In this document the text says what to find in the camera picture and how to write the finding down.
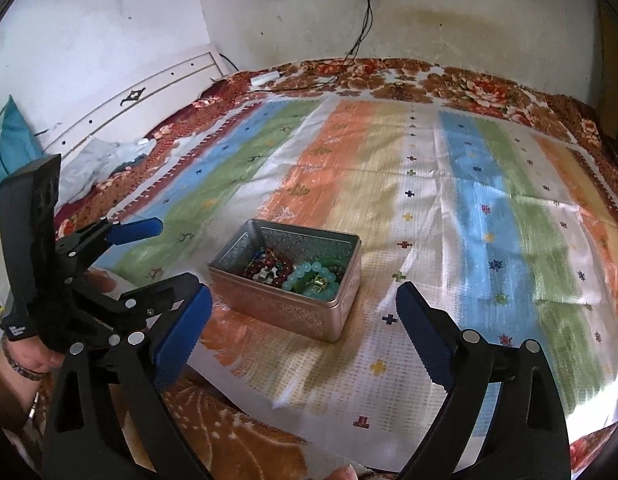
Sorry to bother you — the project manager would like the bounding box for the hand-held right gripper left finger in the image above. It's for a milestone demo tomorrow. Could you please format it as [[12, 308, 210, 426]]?
[[41, 284, 214, 480]]

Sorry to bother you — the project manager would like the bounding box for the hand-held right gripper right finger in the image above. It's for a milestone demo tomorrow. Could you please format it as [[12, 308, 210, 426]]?
[[395, 281, 572, 480]]

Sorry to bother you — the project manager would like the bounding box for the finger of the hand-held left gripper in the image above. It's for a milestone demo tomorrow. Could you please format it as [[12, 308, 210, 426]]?
[[86, 272, 200, 331], [54, 216, 164, 263]]

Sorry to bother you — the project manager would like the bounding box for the embossed metal tin box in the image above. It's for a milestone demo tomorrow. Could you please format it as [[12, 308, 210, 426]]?
[[208, 218, 362, 345]]

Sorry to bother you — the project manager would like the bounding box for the red bead bracelet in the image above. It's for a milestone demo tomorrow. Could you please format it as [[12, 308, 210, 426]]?
[[239, 251, 296, 281]]

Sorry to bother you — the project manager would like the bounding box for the green bangle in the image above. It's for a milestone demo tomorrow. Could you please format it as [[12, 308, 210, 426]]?
[[299, 255, 348, 297]]

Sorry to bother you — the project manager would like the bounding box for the light blue bead bracelet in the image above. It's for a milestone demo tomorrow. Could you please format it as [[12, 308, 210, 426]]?
[[283, 260, 340, 295]]

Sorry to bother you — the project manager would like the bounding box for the person's left hand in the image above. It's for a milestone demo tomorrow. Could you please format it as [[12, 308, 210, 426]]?
[[9, 337, 66, 376]]

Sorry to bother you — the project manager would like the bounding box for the grey crumpled cloth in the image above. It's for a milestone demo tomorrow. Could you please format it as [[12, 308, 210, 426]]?
[[61, 137, 157, 202]]

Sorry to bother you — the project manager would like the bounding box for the teal pillow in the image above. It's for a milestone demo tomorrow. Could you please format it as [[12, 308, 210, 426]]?
[[0, 94, 42, 187]]

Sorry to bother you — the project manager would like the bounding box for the white bed headboard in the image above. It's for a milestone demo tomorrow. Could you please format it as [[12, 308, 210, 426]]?
[[36, 42, 228, 161]]

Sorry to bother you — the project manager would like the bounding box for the dark wooden furniture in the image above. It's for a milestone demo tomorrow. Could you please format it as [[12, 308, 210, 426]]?
[[589, 0, 618, 137]]

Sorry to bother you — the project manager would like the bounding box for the metal wrist bracelet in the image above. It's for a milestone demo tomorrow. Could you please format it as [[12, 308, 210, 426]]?
[[2, 340, 48, 382]]

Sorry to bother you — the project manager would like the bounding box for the black charger cable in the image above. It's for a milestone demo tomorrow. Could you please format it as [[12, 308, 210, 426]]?
[[249, 0, 376, 92]]

